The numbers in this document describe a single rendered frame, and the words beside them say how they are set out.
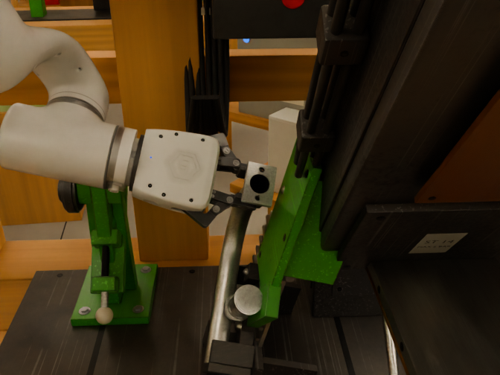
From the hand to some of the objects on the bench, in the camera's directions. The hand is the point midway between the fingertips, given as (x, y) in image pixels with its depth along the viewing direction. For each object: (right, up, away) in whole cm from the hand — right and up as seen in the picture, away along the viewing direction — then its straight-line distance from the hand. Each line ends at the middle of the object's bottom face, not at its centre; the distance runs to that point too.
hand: (250, 187), depth 73 cm
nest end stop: (-3, -28, +4) cm, 29 cm away
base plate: (+15, -26, +16) cm, 34 cm away
